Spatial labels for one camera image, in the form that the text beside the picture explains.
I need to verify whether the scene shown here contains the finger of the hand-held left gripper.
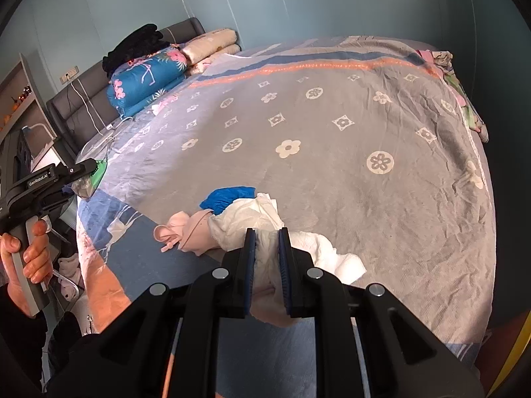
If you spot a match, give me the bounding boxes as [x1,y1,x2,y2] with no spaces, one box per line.
[56,159,104,184]

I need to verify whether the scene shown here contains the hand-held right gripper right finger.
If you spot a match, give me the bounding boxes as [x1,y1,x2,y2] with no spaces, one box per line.
[278,226,486,398]

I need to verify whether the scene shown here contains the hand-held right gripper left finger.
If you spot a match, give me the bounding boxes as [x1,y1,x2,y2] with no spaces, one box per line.
[49,227,256,398]

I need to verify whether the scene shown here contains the large white tissue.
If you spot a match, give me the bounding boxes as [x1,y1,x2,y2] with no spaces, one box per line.
[253,229,368,329]

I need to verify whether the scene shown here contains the person's left forearm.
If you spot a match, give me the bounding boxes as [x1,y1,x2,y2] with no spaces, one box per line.
[0,284,48,392]

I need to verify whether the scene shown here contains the person's left hand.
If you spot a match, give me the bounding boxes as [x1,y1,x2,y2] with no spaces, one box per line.
[0,219,55,304]

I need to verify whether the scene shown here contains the teal desk lamp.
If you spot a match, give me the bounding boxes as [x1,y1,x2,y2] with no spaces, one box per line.
[20,123,57,142]

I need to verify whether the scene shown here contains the grey bed headboard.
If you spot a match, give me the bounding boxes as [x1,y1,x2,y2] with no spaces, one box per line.
[45,17,206,161]

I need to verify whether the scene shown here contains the pink cloth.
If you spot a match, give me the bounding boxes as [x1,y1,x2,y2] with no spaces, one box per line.
[153,210,217,258]

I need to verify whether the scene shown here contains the blue fuzzy cloth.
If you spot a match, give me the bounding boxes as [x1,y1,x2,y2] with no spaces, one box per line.
[199,186,258,214]

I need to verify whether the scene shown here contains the white soft cloth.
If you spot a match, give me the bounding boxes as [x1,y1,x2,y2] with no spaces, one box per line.
[57,252,85,301]

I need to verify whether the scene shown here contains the blue pink patterned bedsheet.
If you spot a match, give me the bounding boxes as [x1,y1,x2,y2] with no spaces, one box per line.
[76,193,484,398]

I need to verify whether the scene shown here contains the blue floral folded quilt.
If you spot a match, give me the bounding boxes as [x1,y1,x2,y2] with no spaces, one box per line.
[107,45,189,118]

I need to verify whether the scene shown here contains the grey flower blanket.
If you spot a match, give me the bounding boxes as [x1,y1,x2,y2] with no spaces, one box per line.
[77,35,497,348]

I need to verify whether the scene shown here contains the black folded clothes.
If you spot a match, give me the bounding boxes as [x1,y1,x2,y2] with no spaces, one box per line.
[102,24,172,74]

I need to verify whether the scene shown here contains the cream folded quilt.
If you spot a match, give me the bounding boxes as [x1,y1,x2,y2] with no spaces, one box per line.
[181,28,242,68]

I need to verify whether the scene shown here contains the floral cloth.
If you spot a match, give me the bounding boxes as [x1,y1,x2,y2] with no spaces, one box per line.
[416,48,490,144]

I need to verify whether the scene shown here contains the white charger cable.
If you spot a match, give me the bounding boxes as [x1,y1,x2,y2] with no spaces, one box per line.
[70,78,136,142]

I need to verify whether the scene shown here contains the wall shelf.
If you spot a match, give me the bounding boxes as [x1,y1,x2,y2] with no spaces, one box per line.
[0,52,57,142]

